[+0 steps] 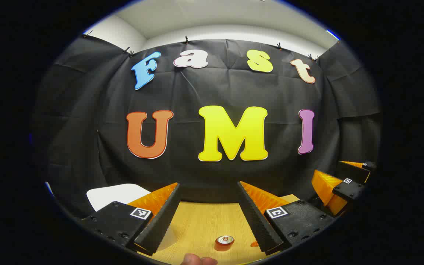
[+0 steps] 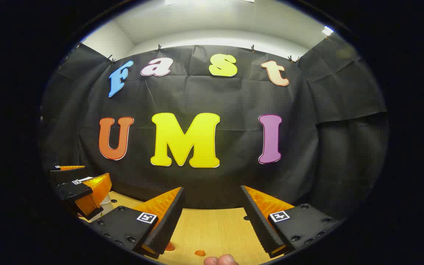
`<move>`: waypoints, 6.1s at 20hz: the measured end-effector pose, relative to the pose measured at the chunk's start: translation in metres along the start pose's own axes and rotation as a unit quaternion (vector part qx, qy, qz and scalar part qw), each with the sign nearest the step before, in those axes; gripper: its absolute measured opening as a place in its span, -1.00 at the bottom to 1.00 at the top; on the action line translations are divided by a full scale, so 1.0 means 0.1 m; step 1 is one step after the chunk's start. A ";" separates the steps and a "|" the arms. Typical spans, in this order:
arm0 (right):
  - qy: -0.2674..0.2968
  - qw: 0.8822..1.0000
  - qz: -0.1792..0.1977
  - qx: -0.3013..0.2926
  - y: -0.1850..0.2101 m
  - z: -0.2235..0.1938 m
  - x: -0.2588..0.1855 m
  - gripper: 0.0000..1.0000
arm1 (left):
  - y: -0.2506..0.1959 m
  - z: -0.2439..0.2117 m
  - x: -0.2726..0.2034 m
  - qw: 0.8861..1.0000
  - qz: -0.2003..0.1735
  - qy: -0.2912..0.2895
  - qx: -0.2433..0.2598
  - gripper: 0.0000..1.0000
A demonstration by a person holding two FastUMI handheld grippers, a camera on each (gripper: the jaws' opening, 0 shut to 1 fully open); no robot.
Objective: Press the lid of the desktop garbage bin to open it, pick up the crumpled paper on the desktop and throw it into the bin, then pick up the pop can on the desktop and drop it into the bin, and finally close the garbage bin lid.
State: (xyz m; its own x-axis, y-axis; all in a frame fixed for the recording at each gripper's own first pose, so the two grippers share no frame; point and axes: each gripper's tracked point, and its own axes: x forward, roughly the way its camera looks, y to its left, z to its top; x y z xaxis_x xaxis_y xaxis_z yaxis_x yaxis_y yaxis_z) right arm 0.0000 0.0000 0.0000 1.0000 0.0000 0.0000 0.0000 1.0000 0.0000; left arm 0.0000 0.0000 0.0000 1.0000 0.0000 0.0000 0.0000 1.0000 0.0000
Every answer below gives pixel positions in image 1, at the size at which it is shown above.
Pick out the white desktop garbage bin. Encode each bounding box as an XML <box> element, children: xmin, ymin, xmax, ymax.
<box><xmin>86</xmin><ymin>183</ymin><xmax>152</xmax><ymax>212</ymax></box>

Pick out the red pop can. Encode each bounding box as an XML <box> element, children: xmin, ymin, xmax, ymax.
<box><xmin>214</xmin><ymin>235</ymin><xmax>235</xmax><ymax>252</ymax></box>

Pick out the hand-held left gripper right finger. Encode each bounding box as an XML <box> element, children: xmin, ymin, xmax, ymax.
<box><xmin>237</xmin><ymin>180</ymin><xmax>335</xmax><ymax>256</ymax></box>

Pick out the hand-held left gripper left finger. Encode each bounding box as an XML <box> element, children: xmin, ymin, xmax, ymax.
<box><xmin>81</xmin><ymin>182</ymin><xmax>182</xmax><ymax>256</ymax></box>

